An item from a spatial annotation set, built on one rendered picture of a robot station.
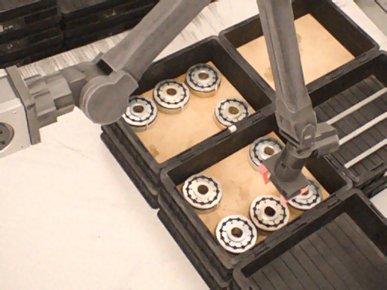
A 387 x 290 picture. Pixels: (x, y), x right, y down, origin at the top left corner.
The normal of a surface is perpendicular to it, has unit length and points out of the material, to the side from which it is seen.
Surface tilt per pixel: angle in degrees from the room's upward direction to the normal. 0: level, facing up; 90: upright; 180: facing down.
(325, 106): 0
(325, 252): 0
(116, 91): 66
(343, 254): 0
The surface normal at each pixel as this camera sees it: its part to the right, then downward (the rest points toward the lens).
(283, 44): 0.46, 0.44
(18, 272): 0.11, -0.60
